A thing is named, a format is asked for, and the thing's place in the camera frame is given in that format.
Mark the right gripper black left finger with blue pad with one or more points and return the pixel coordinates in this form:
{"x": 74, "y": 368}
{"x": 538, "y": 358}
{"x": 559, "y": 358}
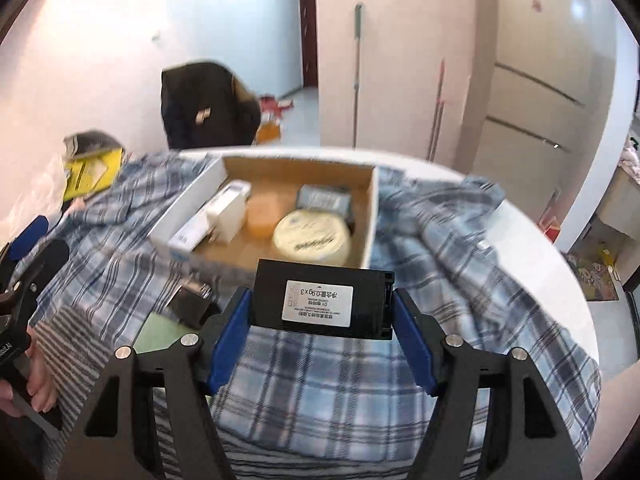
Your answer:
{"x": 117, "y": 434}

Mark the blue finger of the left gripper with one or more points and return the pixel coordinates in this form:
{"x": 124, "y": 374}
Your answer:
{"x": 25, "y": 241}

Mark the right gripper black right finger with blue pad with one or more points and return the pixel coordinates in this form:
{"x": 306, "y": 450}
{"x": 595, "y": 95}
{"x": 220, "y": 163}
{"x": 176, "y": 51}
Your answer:
{"x": 524, "y": 433}

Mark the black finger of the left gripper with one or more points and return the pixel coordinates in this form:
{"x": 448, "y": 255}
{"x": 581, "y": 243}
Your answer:
{"x": 42, "y": 269}

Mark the small black box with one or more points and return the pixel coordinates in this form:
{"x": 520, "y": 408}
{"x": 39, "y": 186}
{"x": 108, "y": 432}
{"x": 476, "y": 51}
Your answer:
{"x": 193, "y": 304}

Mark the white remote control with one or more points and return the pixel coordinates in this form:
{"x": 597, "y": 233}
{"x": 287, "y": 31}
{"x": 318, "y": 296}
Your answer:
{"x": 196, "y": 229}

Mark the black box white label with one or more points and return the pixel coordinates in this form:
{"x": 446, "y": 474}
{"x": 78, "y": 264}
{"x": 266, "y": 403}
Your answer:
{"x": 323, "y": 300}

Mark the white power adapter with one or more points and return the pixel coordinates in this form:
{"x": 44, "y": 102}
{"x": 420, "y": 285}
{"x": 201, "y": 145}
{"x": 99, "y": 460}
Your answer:
{"x": 225, "y": 215}

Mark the orange plastic box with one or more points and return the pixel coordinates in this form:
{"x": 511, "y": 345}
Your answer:
{"x": 263, "y": 213}

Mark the round cream lidded container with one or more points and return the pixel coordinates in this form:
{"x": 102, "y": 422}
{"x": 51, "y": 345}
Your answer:
{"x": 314, "y": 237}

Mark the grey blue box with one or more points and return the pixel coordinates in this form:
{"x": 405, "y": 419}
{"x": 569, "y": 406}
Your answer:
{"x": 325, "y": 198}

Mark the black square display frame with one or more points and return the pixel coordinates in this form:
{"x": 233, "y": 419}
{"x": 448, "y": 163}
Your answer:
{"x": 348, "y": 212}

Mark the clear plastic bag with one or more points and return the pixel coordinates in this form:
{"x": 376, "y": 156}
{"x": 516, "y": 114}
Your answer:
{"x": 43, "y": 197}

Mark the yellow box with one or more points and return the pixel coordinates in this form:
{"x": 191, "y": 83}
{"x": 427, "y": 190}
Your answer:
{"x": 91, "y": 174}

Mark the blue plaid shirt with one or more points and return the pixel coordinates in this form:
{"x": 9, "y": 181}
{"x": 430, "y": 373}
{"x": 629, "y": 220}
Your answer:
{"x": 319, "y": 395}

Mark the grey pouch bag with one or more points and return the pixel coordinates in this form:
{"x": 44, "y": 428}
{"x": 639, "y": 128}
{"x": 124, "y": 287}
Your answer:
{"x": 88, "y": 144}

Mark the white cardboard tray box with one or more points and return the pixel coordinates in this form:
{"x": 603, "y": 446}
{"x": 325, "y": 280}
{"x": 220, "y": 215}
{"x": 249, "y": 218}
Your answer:
{"x": 278, "y": 178}

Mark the cartoon floor mat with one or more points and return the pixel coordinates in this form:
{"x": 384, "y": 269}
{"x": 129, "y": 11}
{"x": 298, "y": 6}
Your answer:
{"x": 596, "y": 277}

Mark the black jacket on chair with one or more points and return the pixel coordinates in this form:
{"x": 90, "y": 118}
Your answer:
{"x": 204, "y": 105}

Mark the red carton by fridge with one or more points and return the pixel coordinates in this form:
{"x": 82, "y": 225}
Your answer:
{"x": 550, "y": 227}

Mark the orange cardboard box floor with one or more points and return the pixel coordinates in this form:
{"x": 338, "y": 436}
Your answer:
{"x": 268, "y": 132}

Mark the bathroom vanity cabinet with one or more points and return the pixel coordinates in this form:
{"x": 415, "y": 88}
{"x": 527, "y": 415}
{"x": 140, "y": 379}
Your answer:
{"x": 620, "y": 205}

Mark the red items on floor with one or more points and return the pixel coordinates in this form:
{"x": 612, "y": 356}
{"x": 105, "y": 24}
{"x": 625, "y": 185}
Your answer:
{"x": 271, "y": 105}

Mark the beige refrigerator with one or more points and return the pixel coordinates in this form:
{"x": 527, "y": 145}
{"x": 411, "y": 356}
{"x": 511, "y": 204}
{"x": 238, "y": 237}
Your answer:
{"x": 542, "y": 79}

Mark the dark red door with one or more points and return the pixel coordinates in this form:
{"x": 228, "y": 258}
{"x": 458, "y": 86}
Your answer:
{"x": 308, "y": 40}

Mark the red handled broom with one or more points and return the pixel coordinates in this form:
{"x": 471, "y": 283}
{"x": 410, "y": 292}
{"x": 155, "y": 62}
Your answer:
{"x": 438, "y": 111}

